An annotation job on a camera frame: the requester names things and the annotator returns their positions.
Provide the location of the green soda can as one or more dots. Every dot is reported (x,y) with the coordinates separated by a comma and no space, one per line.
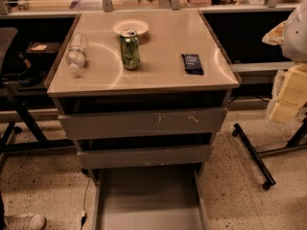
(129,42)

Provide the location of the white paper plate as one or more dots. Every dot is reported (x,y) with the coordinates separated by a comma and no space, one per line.
(140,26)

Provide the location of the black wheeled stand leg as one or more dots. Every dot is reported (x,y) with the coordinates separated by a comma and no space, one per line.
(297,142)

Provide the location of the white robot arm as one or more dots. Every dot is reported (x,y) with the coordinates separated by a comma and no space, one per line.
(294,45)

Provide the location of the dark blue rxbar wrapper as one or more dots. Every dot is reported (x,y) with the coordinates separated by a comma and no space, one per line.
(192,64)

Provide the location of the white sneaker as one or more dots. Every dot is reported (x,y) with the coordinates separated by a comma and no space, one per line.
(24,222)

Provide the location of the black box with note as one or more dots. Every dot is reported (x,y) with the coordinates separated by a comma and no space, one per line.
(43,47)

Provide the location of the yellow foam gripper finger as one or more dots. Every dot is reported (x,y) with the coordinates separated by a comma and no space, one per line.
(294,88)
(282,113)

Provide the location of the grey top drawer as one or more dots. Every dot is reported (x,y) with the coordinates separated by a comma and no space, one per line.
(142,123)

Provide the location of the grey open bottom drawer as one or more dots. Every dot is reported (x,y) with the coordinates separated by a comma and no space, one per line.
(149,198)

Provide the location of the clear plastic water bottle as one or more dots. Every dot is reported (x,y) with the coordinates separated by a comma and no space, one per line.
(77,52)

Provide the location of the grey middle drawer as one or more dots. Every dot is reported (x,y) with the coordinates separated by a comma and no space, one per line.
(159,156)

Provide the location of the grey drawer cabinet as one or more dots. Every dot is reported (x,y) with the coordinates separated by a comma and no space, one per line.
(160,82)

